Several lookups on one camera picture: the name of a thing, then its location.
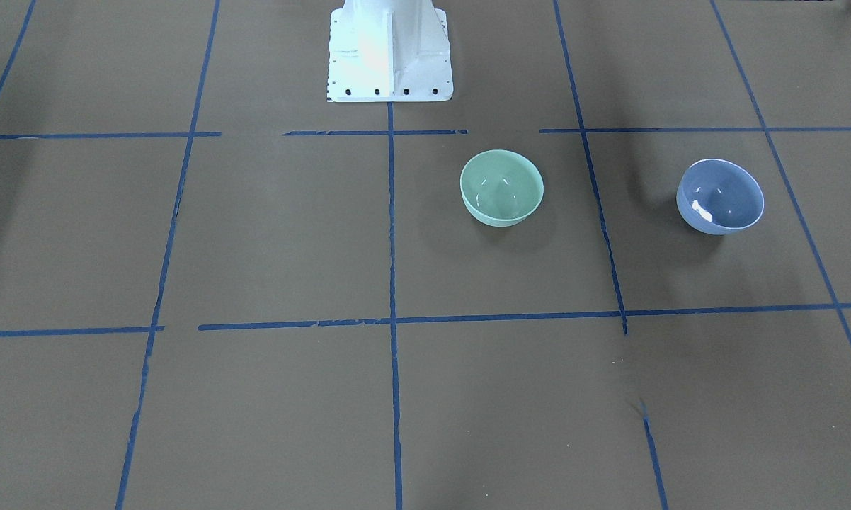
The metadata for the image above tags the blue bowl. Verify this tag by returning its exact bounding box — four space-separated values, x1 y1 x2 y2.
675 159 765 236

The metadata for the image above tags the green bowl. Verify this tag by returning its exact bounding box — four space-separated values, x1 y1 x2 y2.
459 149 544 228

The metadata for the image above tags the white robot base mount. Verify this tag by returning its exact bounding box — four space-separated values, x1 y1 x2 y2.
326 1 455 103

